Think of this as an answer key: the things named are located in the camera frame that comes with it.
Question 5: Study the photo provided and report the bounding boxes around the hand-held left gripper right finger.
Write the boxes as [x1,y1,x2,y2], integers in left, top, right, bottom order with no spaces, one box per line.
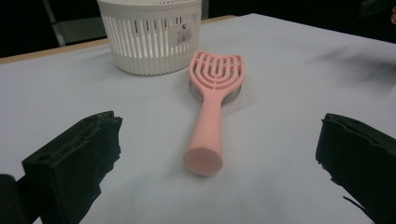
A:
[315,113,396,224]

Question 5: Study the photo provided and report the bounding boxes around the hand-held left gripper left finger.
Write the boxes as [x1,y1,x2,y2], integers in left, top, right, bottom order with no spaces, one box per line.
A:
[21,110,123,224]

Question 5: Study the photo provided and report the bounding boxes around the pink hairbrush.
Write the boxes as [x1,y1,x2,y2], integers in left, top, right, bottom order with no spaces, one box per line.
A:
[182,51,247,177]

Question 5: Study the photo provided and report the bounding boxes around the white slatted plastic basket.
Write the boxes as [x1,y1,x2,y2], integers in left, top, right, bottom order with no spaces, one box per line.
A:
[96,0,204,77]

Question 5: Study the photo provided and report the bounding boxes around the grey metal stand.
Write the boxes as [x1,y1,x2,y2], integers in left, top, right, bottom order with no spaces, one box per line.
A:
[42,0,108,47]

